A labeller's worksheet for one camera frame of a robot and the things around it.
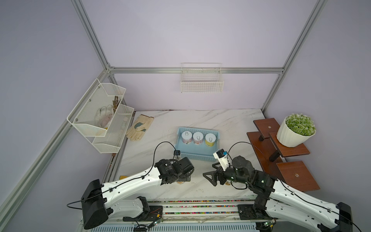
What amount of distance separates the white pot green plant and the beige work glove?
0.91 meters

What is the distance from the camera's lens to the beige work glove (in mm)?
1063

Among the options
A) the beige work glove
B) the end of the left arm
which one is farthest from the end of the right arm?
the beige work glove

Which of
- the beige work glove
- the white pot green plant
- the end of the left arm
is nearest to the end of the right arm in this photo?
the end of the left arm

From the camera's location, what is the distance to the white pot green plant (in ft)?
2.15

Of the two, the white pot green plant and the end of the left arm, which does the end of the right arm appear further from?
the white pot green plant
